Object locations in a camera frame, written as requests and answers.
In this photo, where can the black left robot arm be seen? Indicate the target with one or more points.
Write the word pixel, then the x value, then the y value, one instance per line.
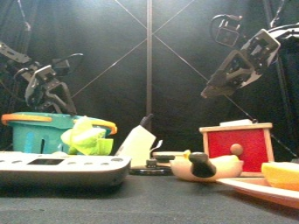
pixel 14 57

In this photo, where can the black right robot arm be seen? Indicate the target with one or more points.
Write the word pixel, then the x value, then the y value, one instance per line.
pixel 288 58

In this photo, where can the green crumpled cloth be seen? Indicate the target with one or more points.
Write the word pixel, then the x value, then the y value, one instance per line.
pixel 86 137

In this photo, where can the white block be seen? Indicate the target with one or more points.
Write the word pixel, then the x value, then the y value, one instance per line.
pixel 235 122

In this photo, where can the red wooden drawer box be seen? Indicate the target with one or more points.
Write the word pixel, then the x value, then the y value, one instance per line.
pixel 238 137

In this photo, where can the grey kitchen scale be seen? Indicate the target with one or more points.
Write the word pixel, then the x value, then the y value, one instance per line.
pixel 58 167

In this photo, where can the black toy piece in bowl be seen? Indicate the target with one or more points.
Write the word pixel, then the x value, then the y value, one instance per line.
pixel 202 165

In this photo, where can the black round base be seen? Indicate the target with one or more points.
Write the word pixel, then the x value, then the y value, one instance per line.
pixel 150 170

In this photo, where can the yellow-orange toy food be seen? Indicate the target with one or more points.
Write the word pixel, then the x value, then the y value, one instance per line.
pixel 281 175

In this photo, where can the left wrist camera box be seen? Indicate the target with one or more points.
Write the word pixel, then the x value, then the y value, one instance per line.
pixel 62 66

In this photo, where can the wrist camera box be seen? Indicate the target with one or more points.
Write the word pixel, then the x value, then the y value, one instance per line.
pixel 62 66
pixel 227 32

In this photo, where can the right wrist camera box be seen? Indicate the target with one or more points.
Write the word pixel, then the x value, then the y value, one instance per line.
pixel 227 32

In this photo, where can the grey vertical frame pole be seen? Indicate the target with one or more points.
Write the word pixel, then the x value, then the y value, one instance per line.
pixel 149 58

